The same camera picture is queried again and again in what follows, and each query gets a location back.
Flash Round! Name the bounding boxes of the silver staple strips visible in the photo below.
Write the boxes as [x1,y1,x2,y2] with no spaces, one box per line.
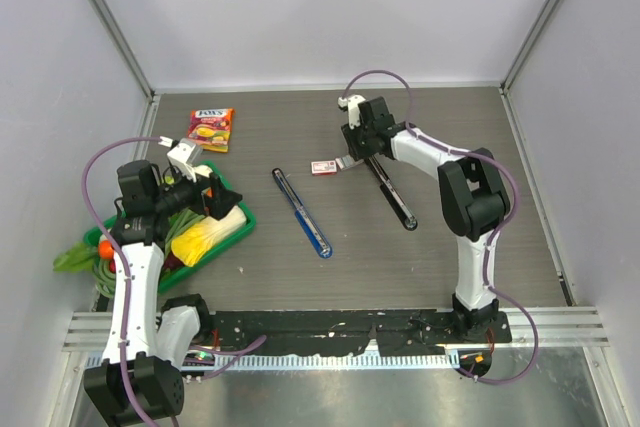
[335,155,362,171]

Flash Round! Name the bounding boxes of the red white staple box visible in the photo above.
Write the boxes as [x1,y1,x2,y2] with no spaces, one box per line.
[311,160,338,176]

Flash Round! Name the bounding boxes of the black stapler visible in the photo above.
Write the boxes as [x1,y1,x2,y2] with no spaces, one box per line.
[365,157,418,231]

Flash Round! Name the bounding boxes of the blue stapler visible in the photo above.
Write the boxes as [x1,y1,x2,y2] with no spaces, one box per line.
[272,168,333,259]

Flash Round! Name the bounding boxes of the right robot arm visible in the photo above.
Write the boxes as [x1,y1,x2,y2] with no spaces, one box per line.
[338,95,511,342]

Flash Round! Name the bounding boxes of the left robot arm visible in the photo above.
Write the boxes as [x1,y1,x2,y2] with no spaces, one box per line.
[84,160,242,426]

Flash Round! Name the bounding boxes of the green plastic tray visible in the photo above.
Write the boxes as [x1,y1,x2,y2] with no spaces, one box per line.
[82,160,258,297]

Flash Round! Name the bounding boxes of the napa cabbage toy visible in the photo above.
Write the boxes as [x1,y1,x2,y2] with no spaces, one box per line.
[170,206,247,267]

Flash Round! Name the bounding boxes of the candy snack bag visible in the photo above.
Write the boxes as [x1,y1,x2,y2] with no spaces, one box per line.
[187,109,235,153]

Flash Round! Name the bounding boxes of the orange carrot toy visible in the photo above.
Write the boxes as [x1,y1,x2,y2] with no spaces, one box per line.
[98,240,115,260]

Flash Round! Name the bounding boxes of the green leafy vegetable toy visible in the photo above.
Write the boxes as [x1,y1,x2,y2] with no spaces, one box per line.
[53,242,98,273]

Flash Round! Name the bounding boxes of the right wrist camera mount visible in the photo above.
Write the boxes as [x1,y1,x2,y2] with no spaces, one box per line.
[338,95,366,130]

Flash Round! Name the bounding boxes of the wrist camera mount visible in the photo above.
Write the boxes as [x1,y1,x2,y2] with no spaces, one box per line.
[159,136,202,183]
[338,95,366,130]

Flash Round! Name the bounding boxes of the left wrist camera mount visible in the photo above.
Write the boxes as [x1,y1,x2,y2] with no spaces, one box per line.
[159,136,202,183]

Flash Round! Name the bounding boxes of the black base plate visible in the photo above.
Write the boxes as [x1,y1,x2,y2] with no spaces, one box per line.
[193,309,512,357]

